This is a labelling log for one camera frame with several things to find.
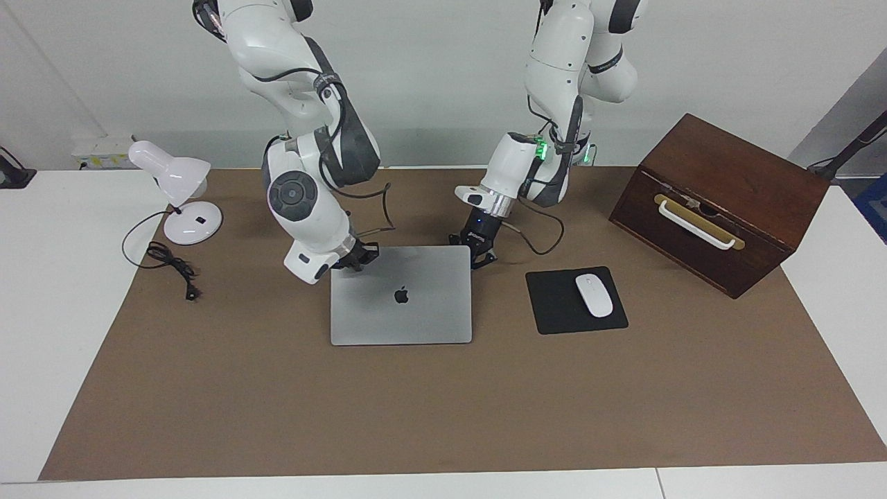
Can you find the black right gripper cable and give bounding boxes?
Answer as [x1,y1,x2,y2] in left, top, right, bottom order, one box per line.
[243,66,397,238]

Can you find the black mouse pad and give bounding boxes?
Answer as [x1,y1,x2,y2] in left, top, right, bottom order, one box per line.
[525,266,629,335]

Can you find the black lamp power cable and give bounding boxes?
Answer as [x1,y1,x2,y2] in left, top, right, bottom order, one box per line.
[122,208,202,301]

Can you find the white wall power strip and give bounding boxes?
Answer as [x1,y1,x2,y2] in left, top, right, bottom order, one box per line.
[73,135,136,170]

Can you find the white computer mouse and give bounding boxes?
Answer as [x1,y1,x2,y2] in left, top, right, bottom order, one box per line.
[575,274,615,318]

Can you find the brown paper table mat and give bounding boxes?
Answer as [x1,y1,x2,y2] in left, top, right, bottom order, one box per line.
[38,165,887,481]

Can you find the gold handle plate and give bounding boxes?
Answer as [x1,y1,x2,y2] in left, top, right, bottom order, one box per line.
[653,193,746,251]

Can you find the grey aluminium laptop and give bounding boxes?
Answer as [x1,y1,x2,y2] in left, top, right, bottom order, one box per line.
[330,245,473,346]

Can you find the white desk lamp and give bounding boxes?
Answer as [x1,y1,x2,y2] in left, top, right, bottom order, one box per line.
[128,140,224,245]

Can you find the blue crate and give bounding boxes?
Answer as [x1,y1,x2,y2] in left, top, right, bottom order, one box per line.
[854,172,887,245]

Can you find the black stand pole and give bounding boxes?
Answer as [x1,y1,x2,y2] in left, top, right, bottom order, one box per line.
[807,110,887,182]

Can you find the dark brown wooden box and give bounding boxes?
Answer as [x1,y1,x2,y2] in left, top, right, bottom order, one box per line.
[608,113,831,299]

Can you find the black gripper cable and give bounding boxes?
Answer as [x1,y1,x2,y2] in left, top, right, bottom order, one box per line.
[243,66,397,238]
[506,94,565,256]

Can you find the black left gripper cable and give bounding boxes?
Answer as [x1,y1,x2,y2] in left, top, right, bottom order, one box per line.
[506,94,565,256]

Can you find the black clamp mount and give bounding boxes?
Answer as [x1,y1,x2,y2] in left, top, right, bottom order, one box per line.
[0,147,37,189]

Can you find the white box handle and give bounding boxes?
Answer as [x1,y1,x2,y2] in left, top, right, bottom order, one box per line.
[657,200,737,250]

